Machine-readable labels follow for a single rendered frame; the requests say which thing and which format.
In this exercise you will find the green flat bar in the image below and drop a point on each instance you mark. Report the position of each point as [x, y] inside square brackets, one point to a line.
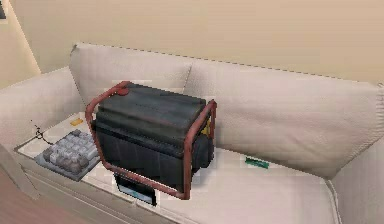
[257, 162]

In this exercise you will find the black tablet with blue screen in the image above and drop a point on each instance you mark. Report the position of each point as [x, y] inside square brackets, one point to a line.
[135, 192]

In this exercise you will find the grey keyboard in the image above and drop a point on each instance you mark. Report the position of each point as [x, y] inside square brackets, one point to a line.
[68, 155]

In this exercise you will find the beige fabric sofa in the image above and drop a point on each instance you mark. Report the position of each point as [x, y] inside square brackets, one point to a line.
[283, 120]

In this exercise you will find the small yellow card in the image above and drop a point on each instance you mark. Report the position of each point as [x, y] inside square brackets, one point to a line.
[76, 122]

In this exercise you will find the black generator with red frame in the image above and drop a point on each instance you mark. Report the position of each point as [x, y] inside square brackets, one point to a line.
[150, 133]

